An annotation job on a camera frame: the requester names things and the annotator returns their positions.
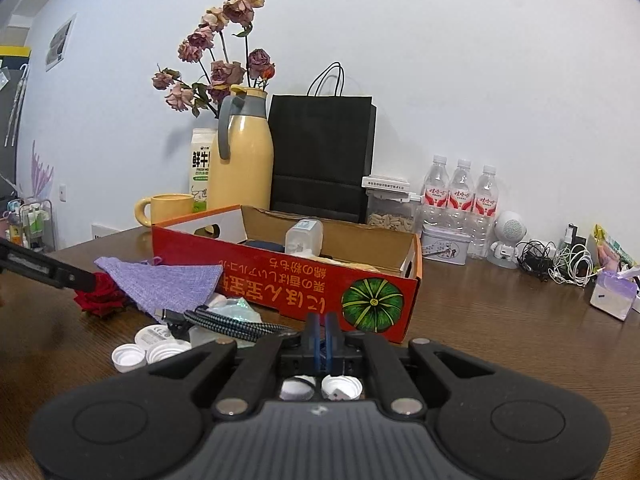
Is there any white robot speaker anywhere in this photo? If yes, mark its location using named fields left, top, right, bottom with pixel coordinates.
left=487, top=210, right=527, bottom=269

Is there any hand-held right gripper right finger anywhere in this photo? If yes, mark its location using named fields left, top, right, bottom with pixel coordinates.
left=325, top=312, right=496, bottom=416

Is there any yellow thermos jug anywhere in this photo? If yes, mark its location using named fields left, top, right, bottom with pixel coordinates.
left=207, top=86, right=274, bottom=213

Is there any metal storage rack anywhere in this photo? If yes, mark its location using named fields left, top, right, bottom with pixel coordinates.
left=0, top=199, right=55, bottom=253

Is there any orange cardboard box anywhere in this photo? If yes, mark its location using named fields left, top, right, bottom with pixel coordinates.
left=151, top=204, right=423, bottom=345

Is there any yellow ceramic mug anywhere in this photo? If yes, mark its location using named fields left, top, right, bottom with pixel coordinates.
left=134, top=193, right=195, bottom=228

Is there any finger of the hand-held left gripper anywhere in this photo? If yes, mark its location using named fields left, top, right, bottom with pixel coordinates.
left=0, top=259, right=96, bottom=293
left=0, top=236, right=102, bottom=286

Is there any black cable tangle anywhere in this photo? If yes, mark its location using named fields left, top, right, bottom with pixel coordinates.
left=515, top=240, right=556, bottom=278

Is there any iridescent plastic bag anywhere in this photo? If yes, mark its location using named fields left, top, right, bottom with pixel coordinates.
left=200, top=297, right=263, bottom=346

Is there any purple knitted pouch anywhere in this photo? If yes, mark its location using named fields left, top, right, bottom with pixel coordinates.
left=94, top=256, right=224, bottom=323

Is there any dried pink rose bouquet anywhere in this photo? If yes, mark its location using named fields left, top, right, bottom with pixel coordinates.
left=151, top=0, right=277, bottom=120

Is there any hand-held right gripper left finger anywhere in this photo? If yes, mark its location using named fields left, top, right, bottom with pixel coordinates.
left=145, top=312, right=321, bottom=418

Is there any grey printed tin box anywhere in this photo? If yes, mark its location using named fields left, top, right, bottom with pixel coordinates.
left=421, top=225, right=469, bottom=264

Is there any framed wall picture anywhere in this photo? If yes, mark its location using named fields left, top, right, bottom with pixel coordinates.
left=46, top=14, right=77, bottom=72

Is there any white round charger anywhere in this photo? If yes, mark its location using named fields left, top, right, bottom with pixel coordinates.
left=134, top=324, right=173, bottom=347

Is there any red rose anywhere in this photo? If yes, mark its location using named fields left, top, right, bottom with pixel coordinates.
left=73, top=272, right=132, bottom=318

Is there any clear plastic jar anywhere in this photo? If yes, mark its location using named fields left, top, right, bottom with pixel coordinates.
left=285, top=218, right=323, bottom=257

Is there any purple wall decal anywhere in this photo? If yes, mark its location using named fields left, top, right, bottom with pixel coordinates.
left=30, top=140, right=55, bottom=196

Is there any dark board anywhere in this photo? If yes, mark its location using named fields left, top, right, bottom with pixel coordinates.
left=0, top=45, right=32, bottom=197

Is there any black and white braided cable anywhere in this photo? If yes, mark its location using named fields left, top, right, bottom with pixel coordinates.
left=182, top=308, right=301, bottom=346

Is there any white cable tangle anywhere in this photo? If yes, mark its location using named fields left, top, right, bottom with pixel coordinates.
left=547, top=247, right=594, bottom=286

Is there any water bottle with red label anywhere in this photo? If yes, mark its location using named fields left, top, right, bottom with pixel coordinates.
left=422, top=155, right=452, bottom=228
left=449, top=159, right=476, bottom=233
left=472, top=164, right=501, bottom=261

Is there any colourful snack packet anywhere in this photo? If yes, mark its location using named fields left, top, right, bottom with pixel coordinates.
left=593, top=224, right=640, bottom=272

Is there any black paper bag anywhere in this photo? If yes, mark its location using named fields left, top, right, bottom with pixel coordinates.
left=268, top=62, right=377, bottom=224

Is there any white milk carton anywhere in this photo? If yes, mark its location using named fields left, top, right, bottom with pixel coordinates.
left=189, top=128, right=218, bottom=213

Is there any clear seed container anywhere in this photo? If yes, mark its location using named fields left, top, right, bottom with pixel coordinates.
left=362, top=176, right=418, bottom=233

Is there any purple tissue pack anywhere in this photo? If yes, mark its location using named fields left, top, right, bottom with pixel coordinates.
left=590, top=269, right=640, bottom=322

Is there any black power adapter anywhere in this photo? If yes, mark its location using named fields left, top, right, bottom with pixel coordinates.
left=567, top=223, right=587, bottom=261

